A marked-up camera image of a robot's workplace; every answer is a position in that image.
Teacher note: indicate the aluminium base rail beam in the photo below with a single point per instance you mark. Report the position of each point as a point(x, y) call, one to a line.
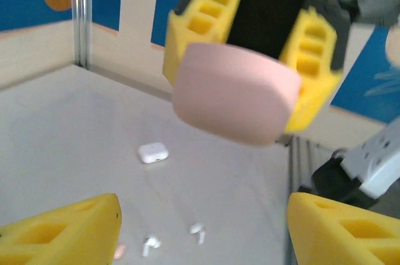
point(300, 165)

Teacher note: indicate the pink earbud charging case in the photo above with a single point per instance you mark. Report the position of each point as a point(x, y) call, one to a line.
point(234, 96)

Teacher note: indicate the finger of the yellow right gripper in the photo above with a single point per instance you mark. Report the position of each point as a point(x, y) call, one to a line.
point(322, 90)
point(178, 40)

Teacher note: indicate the aluminium frame post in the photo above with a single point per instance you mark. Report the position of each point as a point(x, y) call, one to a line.
point(81, 12)

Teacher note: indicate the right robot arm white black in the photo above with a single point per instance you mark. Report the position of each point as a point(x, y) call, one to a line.
point(375, 165)

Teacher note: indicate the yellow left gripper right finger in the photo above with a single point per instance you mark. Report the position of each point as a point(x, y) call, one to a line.
point(312, 233)

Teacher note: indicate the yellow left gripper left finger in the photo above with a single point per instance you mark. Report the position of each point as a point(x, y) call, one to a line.
point(100, 230)

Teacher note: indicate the white earbud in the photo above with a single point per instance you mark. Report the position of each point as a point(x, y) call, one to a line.
point(197, 230)
point(150, 243)

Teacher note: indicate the white earbud charging case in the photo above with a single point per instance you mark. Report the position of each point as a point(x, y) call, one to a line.
point(153, 152)

